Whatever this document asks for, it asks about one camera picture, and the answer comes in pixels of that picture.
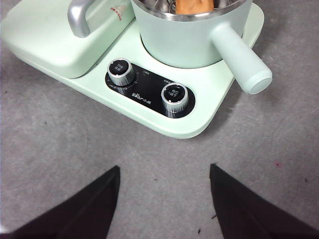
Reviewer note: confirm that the black oval control panel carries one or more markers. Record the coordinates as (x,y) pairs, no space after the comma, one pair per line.
(147,89)

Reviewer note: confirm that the silver control knob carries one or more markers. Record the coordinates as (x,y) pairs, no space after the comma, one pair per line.
(121,71)
(175,95)

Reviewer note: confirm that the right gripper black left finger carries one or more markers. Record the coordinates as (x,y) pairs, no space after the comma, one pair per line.
(79,216)

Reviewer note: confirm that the mint green appliance base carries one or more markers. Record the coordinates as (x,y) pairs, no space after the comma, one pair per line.
(214,82)

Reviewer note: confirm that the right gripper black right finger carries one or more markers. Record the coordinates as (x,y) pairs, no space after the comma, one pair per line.
(249,214)

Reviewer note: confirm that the brown potato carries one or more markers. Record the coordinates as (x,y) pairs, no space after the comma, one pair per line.
(194,6)

